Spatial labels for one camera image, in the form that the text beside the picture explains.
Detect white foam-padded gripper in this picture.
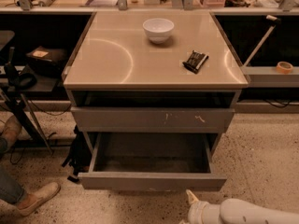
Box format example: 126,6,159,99
179,189,223,224

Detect grey drawer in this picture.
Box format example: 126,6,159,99
78,133,226,191
71,106,235,133

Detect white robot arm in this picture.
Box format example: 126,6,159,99
179,189,299,224

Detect grey drawer cabinet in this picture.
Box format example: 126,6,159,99
64,9,248,147

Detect black snack packet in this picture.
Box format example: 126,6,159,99
183,50,208,74

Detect tan shoe near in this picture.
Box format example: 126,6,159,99
16,182,61,217

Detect tan shoe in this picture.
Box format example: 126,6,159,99
16,182,61,217
0,116,22,150

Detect tape roll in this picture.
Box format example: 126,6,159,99
276,62,293,75

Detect white bowl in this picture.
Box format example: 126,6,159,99
143,18,175,44

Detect blue jeans leg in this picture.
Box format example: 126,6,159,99
0,165,26,205

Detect tan shoe far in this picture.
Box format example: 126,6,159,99
0,116,22,150

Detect white stick with black tip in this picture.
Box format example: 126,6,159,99
243,15,281,67

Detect black side table stand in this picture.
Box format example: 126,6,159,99
0,30,53,155

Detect black headphones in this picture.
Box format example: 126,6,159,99
4,47,36,90

